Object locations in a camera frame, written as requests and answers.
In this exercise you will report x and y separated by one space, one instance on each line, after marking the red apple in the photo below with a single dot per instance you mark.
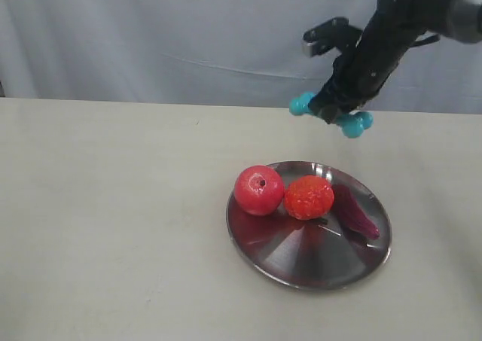
259 190

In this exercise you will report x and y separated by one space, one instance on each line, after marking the orange-red toy strawberry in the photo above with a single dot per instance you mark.
308 197

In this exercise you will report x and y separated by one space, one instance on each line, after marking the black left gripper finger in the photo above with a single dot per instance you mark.
342 107

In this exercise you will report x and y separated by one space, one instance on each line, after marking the teal toy bone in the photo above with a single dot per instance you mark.
352 125

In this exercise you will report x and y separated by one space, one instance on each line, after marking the round stainless steel plate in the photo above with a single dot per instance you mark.
317 255

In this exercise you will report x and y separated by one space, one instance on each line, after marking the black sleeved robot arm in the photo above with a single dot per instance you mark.
396 24

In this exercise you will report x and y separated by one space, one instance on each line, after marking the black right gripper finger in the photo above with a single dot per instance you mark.
323 105

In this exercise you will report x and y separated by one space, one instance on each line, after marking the white backdrop curtain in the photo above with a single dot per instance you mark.
209 52

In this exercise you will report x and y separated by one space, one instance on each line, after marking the purple toy eggplant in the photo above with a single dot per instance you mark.
347 211

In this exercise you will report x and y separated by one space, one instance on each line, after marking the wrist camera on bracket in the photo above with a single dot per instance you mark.
336 33

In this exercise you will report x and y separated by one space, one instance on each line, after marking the black cloth-covered gripper body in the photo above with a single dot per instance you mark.
360 72

